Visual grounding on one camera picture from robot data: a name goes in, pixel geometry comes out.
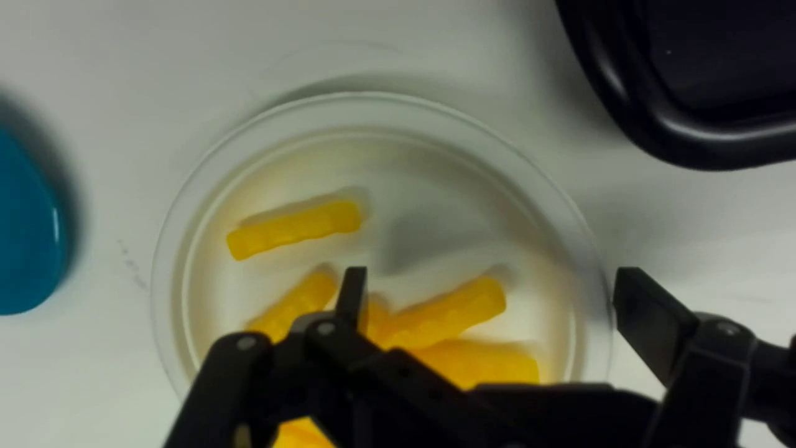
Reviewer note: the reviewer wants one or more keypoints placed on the yellow fry bottom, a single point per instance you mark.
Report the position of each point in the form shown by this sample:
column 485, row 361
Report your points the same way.
column 467, row 361

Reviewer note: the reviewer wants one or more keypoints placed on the teal round plate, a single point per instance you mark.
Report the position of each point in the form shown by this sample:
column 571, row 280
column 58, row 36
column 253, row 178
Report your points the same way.
column 33, row 242

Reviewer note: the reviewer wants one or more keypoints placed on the yellow fry left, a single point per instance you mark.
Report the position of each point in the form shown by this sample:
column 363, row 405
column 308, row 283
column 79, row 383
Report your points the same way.
column 313, row 292

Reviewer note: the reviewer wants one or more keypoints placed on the white round plate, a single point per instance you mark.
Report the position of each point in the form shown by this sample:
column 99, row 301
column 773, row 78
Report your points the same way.
column 446, row 200

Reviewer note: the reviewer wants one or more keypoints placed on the yellow fry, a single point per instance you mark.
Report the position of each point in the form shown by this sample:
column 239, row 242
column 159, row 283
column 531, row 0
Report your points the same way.
column 467, row 361
column 293, row 225
column 435, row 319
column 313, row 292

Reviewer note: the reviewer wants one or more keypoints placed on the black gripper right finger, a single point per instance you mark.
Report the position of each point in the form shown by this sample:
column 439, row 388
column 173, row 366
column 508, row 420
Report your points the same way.
column 716, row 371

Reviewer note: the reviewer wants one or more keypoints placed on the black rectangular plastic tray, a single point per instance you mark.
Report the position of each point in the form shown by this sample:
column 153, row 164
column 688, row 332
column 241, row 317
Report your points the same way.
column 691, row 82

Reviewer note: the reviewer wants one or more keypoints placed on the yellow fry middle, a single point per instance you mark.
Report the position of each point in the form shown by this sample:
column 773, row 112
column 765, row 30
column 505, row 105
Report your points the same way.
column 435, row 319

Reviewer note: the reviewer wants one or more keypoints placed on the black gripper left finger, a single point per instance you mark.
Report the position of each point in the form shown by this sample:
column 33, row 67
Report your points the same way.
column 326, row 371

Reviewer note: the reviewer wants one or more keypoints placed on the yellow fry top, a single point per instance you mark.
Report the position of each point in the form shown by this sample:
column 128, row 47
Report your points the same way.
column 293, row 225

